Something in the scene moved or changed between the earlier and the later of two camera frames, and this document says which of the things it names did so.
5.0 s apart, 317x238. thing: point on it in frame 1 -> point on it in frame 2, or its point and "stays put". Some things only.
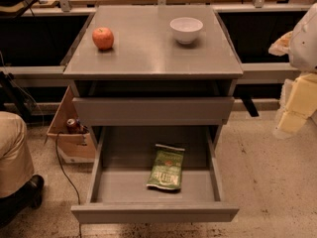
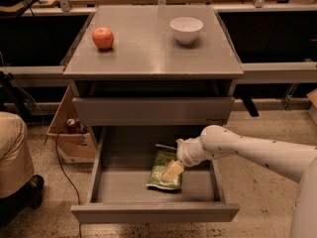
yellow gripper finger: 280,47 -> 179,142
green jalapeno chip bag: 166,168 stays put
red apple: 103,38 stays put
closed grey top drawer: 151,111 stays put
